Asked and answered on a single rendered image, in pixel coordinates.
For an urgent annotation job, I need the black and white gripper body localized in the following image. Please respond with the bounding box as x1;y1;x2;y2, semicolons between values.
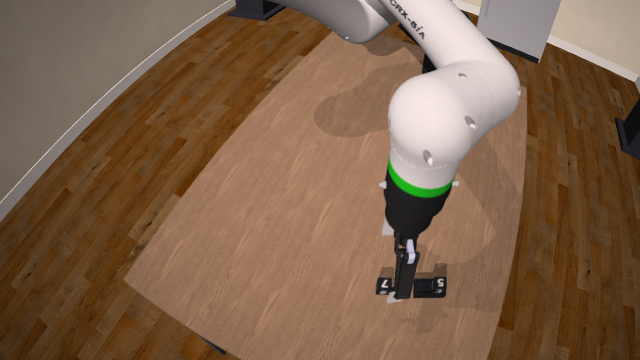
385;204;433;247

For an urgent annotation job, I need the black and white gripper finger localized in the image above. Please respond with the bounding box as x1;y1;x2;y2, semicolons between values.
382;217;394;235
387;230;420;303

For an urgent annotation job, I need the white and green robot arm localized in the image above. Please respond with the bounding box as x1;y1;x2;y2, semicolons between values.
266;0;521;221

